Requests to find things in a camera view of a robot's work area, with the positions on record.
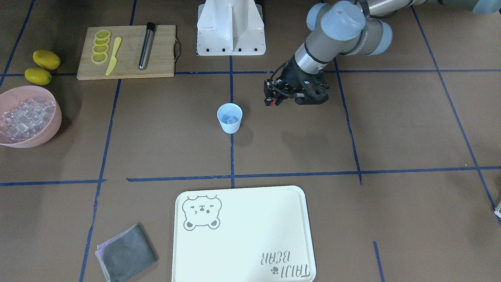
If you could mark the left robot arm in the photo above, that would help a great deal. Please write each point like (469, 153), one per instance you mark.
(348, 27)

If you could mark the yellow lemon near bowl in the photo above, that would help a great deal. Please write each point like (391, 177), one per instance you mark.
(38, 76)

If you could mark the yellow plastic knife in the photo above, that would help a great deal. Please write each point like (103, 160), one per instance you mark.
(113, 58)

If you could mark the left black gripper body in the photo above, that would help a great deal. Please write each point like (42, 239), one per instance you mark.
(291, 74)

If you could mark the wooden cutting board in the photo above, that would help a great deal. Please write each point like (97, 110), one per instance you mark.
(161, 62)

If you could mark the grey folded cloth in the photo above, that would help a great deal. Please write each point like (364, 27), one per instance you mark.
(125, 255)

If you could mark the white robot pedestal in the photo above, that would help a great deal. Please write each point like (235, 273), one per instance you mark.
(230, 28)

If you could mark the cream bear tray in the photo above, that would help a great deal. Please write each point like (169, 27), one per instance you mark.
(260, 234)

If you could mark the pink bowl of ice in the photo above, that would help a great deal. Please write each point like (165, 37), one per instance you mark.
(30, 116)

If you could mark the clear ice cubes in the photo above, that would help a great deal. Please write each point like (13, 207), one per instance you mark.
(229, 119)

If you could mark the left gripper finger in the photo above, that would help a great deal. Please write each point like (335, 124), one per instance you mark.
(273, 98)
(270, 90)

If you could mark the yellow lemon near edge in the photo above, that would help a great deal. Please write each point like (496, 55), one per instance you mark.
(46, 59)

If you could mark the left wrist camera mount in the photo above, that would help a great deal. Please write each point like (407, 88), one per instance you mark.
(313, 91)

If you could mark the light blue cup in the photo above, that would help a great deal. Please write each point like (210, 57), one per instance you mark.
(230, 108)

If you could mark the steel rod black tip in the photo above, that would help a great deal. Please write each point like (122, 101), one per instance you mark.
(147, 46)

